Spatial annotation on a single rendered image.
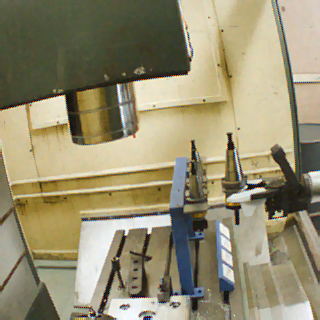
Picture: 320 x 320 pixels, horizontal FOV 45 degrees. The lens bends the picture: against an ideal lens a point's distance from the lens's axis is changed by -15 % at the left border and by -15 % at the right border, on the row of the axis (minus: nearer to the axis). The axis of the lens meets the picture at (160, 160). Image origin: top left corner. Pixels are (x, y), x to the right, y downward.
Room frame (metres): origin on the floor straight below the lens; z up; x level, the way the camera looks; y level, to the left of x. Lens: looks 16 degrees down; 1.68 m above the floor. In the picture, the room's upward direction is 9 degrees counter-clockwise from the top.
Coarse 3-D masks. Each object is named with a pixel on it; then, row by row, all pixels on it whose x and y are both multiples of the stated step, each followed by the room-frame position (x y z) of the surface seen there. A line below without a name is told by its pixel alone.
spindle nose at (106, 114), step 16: (64, 96) 0.92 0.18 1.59; (80, 96) 0.87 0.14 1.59; (96, 96) 0.87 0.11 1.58; (112, 96) 0.88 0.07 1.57; (128, 96) 0.90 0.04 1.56; (80, 112) 0.88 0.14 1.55; (96, 112) 0.87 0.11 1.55; (112, 112) 0.87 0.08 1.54; (128, 112) 0.90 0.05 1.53; (80, 128) 0.88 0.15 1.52; (96, 128) 0.87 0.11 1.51; (112, 128) 0.87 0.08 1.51; (128, 128) 0.89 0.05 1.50; (80, 144) 0.89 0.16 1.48; (96, 144) 0.87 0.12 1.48
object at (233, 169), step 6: (228, 150) 0.90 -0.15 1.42; (234, 150) 0.90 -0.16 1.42; (228, 156) 0.90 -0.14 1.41; (234, 156) 0.90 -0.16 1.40; (228, 162) 0.90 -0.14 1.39; (234, 162) 0.89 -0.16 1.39; (228, 168) 0.90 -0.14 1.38; (234, 168) 0.89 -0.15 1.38; (240, 168) 0.90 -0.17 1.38; (228, 174) 0.90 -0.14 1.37; (234, 174) 0.89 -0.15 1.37; (240, 174) 0.89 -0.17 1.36; (228, 180) 0.89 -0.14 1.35; (234, 180) 0.89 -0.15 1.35
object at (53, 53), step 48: (0, 0) 0.84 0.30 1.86; (48, 0) 0.83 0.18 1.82; (96, 0) 0.82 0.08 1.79; (144, 0) 0.81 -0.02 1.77; (0, 48) 0.85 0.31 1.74; (48, 48) 0.83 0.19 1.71; (96, 48) 0.82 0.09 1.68; (144, 48) 0.81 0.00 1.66; (0, 96) 0.85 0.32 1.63; (48, 96) 0.84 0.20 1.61
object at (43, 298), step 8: (0, 152) 1.32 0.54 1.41; (8, 184) 1.33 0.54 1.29; (16, 216) 1.32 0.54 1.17; (24, 240) 1.32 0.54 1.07; (32, 264) 1.32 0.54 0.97; (32, 272) 1.29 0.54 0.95; (40, 288) 1.28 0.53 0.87; (40, 296) 1.24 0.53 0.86; (48, 296) 1.31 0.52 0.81; (32, 304) 1.16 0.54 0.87; (40, 304) 1.21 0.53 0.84; (48, 304) 1.28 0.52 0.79; (32, 312) 1.12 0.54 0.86; (40, 312) 1.18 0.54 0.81; (48, 312) 1.25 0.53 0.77; (56, 312) 1.32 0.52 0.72
